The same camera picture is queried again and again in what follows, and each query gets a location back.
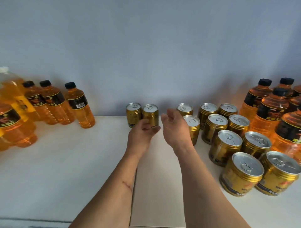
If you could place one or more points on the person's right forearm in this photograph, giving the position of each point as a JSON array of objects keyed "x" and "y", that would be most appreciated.
[{"x": 204, "y": 192}]

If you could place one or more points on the person's right hand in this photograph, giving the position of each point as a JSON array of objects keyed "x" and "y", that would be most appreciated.
[{"x": 178, "y": 133}]

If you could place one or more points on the person's left fingers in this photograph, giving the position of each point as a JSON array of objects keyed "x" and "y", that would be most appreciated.
[{"x": 152, "y": 130}]

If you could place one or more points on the person's left forearm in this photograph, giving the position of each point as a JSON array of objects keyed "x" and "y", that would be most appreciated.
[{"x": 112, "y": 188}]

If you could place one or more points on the small orange drink bottle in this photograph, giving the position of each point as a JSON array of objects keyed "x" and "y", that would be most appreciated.
[
  {"x": 81, "y": 108},
  {"x": 56, "y": 105},
  {"x": 38, "y": 105}
]

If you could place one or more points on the gold pull-tab drink can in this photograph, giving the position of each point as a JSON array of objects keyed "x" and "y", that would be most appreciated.
[
  {"x": 150, "y": 114},
  {"x": 134, "y": 115}
]

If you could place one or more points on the large orange white-capped jug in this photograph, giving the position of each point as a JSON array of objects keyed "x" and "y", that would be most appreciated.
[{"x": 14, "y": 89}]

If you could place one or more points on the person's left hand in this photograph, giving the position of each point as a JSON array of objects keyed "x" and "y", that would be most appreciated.
[{"x": 138, "y": 139}]

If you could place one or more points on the person's right fingers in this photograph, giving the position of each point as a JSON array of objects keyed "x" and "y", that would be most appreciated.
[{"x": 170, "y": 117}]

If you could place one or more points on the cluster of gold cans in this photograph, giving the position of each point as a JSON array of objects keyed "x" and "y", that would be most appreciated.
[{"x": 239, "y": 175}]

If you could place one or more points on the large orange black-labelled jug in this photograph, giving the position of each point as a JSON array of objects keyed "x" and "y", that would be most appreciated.
[{"x": 16, "y": 131}]

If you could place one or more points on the cluster of orange bottles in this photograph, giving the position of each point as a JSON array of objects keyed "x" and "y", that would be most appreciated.
[{"x": 268, "y": 112}]

